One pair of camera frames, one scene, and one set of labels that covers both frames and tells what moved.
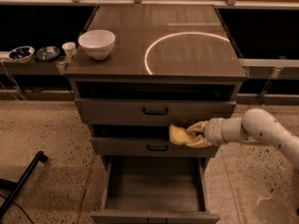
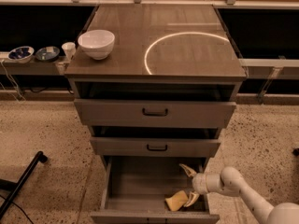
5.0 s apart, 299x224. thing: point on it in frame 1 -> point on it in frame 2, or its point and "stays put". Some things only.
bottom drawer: x=155 y=189 stays put
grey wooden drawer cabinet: x=138 y=69 stays put
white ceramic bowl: x=97 y=44 stays put
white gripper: x=214 y=131 -> x=198 y=183
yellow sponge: x=178 y=135 -> x=177 y=201
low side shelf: x=34 y=67 stays put
